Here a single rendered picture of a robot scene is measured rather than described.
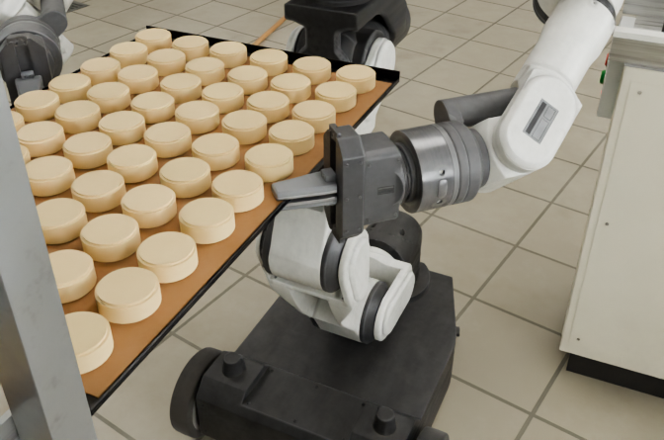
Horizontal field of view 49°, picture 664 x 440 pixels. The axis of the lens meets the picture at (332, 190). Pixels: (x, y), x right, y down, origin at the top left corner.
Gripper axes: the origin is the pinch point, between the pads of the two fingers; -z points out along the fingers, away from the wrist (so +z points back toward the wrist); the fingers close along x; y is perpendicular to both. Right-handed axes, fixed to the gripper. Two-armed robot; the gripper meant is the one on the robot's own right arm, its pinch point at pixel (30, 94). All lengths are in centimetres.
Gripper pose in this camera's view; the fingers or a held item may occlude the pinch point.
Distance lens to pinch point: 100.3
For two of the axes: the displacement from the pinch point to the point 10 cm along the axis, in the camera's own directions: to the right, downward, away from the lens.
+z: -3.4, -5.1, 7.9
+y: 9.4, -1.8, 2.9
